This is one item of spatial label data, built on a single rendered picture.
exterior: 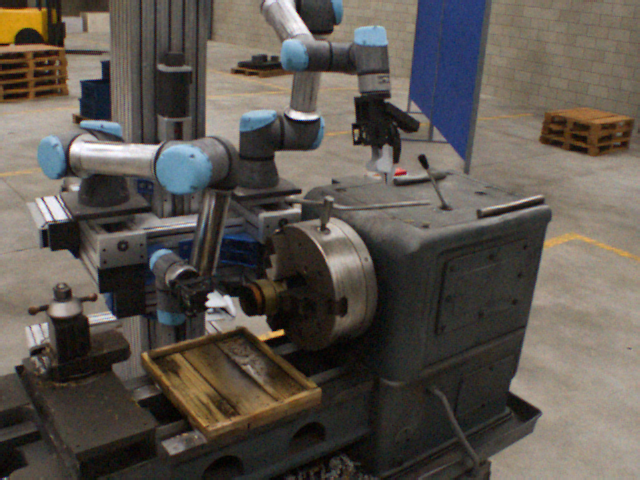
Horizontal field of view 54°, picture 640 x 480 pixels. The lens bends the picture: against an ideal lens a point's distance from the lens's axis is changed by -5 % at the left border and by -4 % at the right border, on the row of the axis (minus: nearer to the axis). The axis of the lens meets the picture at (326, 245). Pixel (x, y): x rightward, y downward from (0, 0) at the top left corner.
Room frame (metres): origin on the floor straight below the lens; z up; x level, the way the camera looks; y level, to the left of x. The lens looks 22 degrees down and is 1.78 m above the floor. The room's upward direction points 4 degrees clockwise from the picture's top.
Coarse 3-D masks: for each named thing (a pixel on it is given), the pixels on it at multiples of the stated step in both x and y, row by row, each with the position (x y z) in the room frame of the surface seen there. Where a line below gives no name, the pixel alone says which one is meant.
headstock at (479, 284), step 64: (320, 192) 1.72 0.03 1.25; (384, 192) 1.74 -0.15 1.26; (448, 192) 1.79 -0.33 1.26; (512, 192) 1.84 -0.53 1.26; (384, 256) 1.45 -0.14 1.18; (448, 256) 1.50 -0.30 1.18; (512, 256) 1.65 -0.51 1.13; (384, 320) 1.43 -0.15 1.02; (448, 320) 1.51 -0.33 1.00; (512, 320) 1.70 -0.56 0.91
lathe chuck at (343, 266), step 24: (288, 240) 1.49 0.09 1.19; (312, 240) 1.42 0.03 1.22; (336, 240) 1.44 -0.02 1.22; (312, 264) 1.42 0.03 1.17; (336, 264) 1.38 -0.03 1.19; (360, 264) 1.41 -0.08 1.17; (288, 288) 1.49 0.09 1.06; (312, 288) 1.41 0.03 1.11; (336, 288) 1.35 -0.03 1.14; (360, 288) 1.39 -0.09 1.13; (360, 312) 1.38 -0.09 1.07; (288, 336) 1.48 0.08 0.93; (312, 336) 1.40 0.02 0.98; (336, 336) 1.36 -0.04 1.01
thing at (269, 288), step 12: (252, 288) 1.37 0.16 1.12; (264, 288) 1.37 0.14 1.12; (276, 288) 1.38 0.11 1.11; (240, 300) 1.39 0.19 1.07; (252, 300) 1.35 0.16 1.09; (264, 300) 1.36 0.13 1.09; (276, 300) 1.37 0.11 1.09; (252, 312) 1.35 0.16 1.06; (264, 312) 1.36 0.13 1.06; (276, 312) 1.38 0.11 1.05
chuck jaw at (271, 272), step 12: (264, 240) 1.50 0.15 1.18; (276, 240) 1.48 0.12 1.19; (276, 252) 1.47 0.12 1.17; (288, 252) 1.48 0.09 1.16; (264, 264) 1.47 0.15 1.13; (276, 264) 1.45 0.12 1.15; (288, 264) 1.46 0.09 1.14; (264, 276) 1.43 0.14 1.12; (276, 276) 1.43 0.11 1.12; (288, 276) 1.45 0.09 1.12
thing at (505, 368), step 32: (480, 352) 1.59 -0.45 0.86; (512, 352) 1.72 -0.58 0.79; (384, 384) 1.41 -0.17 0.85; (416, 384) 1.45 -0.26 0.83; (448, 384) 1.54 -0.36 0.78; (480, 384) 1.62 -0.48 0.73; (384, 416) 1.40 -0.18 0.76; (416, 416) 1.47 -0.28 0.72; (480, 416) 1.65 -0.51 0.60; (352, 448) 1.48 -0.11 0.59; (384, 448) 1.40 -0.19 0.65; (416, 448) 1.48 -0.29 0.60; (448, 448) 1.55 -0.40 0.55
